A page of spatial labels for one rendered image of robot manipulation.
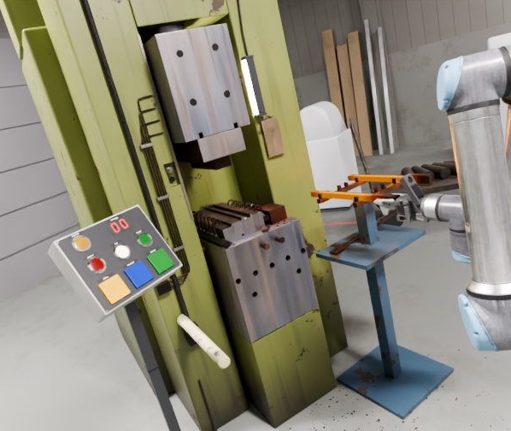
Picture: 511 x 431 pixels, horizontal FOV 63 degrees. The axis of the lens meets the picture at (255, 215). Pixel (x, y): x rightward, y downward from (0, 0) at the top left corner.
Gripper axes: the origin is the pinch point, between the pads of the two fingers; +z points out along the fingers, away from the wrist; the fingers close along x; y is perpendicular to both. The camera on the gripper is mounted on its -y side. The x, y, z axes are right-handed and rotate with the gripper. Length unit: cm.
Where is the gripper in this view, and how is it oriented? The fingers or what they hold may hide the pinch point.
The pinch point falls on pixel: (380, 197)
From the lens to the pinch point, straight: 164.3
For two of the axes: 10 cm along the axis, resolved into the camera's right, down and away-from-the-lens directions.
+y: 2.4, 9.3, 2.7
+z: -5.7, -0.9, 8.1
